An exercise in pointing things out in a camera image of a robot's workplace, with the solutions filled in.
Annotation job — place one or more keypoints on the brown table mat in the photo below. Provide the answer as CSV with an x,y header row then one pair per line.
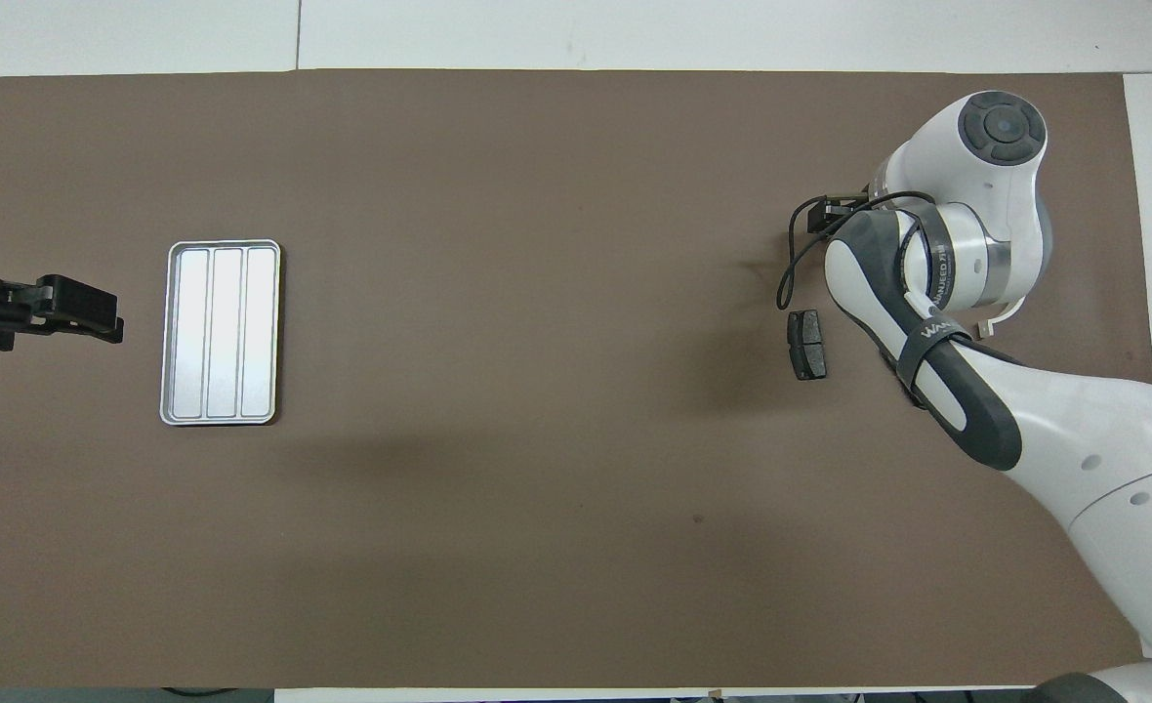
x,y
537,391

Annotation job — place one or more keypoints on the white semicircular plastic bracket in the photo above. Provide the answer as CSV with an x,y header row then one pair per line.
x,y
1004,317

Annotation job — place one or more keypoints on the silver metal tray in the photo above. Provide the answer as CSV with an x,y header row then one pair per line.
x,y
220,332

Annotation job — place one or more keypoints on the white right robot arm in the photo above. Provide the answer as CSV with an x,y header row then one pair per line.
x,y
1103,439

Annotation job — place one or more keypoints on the short rectangular grey brake pad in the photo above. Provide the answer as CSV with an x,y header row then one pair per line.
x,y
807,345

